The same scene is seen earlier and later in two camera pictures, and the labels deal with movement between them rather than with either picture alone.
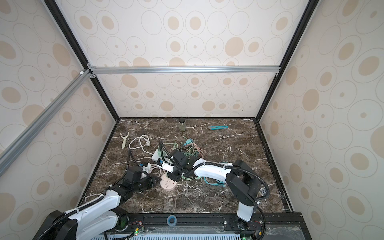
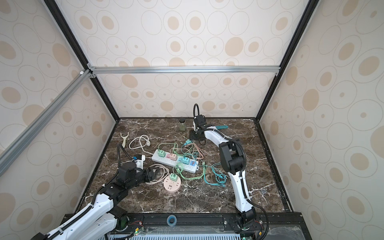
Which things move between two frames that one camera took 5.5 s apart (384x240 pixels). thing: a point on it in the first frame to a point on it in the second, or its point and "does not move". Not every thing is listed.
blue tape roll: (171, 220) does not move
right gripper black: (176, 178) to (191, 135)
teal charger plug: (189, 141) does not move
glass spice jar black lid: (182, 124) does not move
